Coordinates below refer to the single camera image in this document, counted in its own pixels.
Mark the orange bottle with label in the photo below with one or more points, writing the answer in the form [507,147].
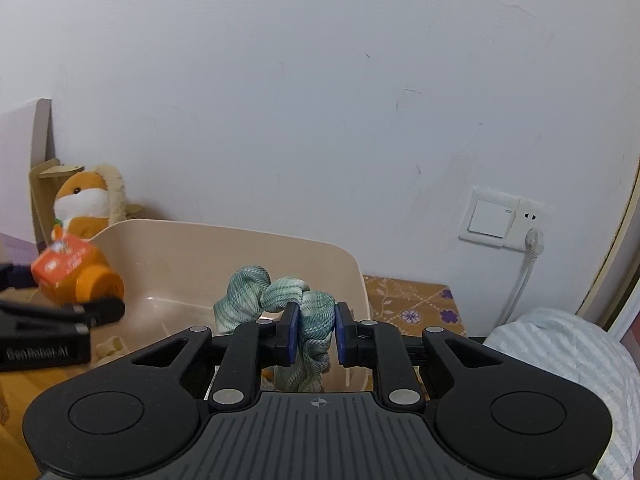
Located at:
[85,275]

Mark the white wall socket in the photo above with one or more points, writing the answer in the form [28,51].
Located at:
[532,215]

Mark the brown floral cloth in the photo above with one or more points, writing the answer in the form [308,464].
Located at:
[410,305]

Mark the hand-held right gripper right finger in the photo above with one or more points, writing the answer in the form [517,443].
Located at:
[343,335]

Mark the small beige toy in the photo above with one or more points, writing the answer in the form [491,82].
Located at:
[110,347]

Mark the teal knitted toy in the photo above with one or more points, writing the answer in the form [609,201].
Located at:
[250,290]

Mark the wooden door frame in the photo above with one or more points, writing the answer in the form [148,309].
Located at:
[617,260]

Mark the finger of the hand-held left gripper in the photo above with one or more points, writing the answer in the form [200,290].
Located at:
[17,276]
[100,310]

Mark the orange hamster plush toy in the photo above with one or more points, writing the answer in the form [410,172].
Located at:
[82,200]

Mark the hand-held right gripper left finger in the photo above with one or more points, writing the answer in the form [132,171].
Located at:
[290,335]

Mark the blue striped blanket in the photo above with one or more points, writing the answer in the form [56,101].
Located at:
[575,360]

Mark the small wooden stand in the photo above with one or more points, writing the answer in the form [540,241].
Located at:
[40,180]

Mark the beige plastic container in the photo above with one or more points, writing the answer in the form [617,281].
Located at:
[180,265]

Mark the purple bedding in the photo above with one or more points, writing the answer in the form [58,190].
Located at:
[15,247]

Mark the white board panel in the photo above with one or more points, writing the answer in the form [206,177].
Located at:
[17,160]

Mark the white wall switch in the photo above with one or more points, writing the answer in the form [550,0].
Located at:
[492,217]

